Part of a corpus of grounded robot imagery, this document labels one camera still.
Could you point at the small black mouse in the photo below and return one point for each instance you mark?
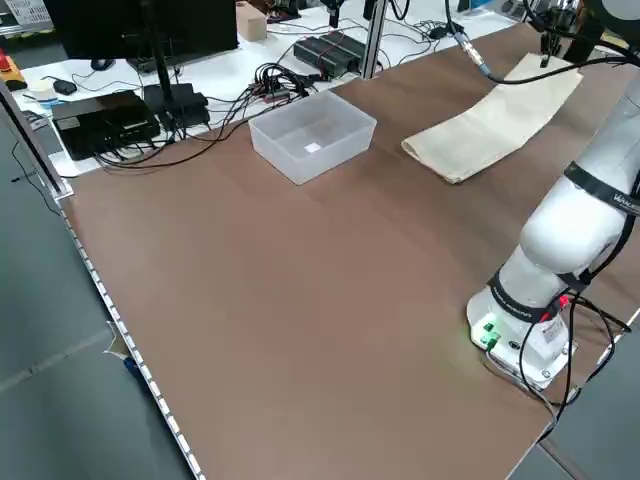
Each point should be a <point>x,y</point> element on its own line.
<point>437,32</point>

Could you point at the pink usb hub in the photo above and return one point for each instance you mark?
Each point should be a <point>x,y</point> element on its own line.
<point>272,92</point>

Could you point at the black computer mouse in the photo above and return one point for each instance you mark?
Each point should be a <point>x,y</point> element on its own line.
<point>102,64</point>
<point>65,87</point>

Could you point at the black electronics case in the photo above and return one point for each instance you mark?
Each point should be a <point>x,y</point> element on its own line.
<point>100,120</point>

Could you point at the toothed table edge rail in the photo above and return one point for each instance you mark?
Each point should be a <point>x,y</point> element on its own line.
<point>132,350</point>

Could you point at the printed label sheet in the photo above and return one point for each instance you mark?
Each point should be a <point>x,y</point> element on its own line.
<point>30,11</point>

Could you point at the aluminium side frame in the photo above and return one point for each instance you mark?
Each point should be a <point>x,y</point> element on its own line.
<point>35,145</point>

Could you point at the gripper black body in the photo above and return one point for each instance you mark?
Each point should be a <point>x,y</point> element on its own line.
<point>560,21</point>

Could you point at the small cardboard box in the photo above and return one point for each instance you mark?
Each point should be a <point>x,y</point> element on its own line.
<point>250,22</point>

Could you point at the black monitor stand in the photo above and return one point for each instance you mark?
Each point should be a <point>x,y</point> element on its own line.
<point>175,102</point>

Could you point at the white square sticker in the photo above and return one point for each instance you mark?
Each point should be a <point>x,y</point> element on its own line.
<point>312,147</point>

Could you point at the cream tablecloth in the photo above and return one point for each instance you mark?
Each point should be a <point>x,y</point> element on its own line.
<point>490,120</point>

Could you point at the black monitor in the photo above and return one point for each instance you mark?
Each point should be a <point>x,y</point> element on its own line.
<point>125,25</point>

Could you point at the red emergency button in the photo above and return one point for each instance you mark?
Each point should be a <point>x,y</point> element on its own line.
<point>5,62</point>

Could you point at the clear plastic box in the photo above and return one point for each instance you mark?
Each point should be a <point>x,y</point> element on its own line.
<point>280,152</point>

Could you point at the aluminium camera post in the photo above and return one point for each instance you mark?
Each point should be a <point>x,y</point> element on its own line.
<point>374,40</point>

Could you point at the black power brick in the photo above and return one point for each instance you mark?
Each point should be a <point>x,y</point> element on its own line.
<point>350,42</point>
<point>320,57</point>

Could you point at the white tape roll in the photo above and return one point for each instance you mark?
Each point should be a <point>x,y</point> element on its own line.
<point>42,89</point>

